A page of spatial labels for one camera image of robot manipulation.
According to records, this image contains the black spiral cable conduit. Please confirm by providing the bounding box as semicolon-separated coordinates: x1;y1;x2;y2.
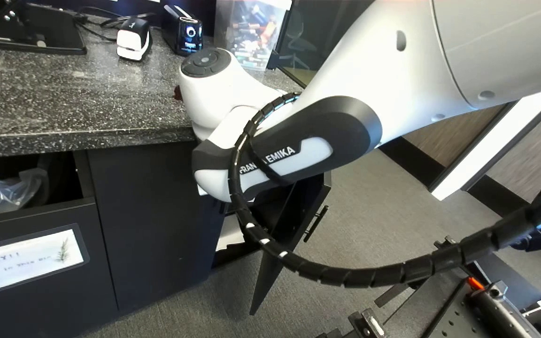
228;93;541;292

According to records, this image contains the clear plastic packet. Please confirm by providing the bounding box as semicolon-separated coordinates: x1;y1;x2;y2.
215;0;294;72

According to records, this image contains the white charger plug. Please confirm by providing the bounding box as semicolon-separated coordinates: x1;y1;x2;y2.
115;17;155;64

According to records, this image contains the black pencil sharpener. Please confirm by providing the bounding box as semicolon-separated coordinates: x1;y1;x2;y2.
160;4;206;59

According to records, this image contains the clear plastic bag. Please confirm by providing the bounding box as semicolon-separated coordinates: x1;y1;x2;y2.
0;171;50;222

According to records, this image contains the white slanted beam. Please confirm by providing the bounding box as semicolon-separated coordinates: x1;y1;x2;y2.
429;91;541;203

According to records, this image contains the black drawer front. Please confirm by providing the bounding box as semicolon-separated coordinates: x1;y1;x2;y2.
0;198;121;338

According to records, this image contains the black desk stand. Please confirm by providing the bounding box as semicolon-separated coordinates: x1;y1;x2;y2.
0;0;89;57

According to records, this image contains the white paper label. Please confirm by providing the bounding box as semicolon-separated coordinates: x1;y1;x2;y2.
0;228;91;301

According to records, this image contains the black cabinet body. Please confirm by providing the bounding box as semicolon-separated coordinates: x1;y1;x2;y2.
0;128;230;338

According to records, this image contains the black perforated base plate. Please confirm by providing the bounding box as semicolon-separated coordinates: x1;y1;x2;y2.
316;265;541;338

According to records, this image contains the orange tipped silver tool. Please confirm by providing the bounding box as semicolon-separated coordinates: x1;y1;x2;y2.
467;277;541;338

